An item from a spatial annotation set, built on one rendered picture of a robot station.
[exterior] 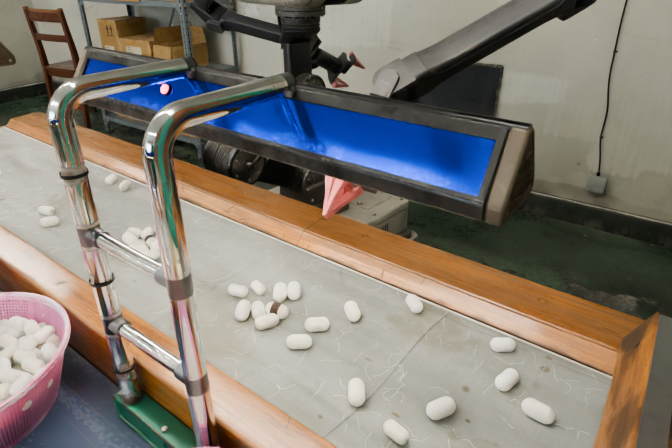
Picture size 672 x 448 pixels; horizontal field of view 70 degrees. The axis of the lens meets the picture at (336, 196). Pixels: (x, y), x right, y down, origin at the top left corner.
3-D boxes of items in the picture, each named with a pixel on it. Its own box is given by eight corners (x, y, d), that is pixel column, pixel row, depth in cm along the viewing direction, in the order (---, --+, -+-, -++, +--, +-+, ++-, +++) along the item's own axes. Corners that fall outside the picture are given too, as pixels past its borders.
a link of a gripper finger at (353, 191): (328, 211, 73) (355, 160, 76) (292, 199, 77) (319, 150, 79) (345, 229, 79) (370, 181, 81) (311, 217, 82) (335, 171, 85)
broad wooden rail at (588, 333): (54, 161, 170) (40, 110, 162) (638, 420, 75) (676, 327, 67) (18, 172, 161) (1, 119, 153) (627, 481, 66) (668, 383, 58)
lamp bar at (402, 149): (121, 90, 75) (112, 42, 71) (533, 193, 42) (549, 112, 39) (70, 101, 69) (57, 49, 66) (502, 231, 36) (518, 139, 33)
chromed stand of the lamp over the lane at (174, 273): (224, 335, 78) (187, 52, 58) (322, 394, 67) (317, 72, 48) (117, 416, 64) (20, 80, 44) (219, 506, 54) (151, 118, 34)
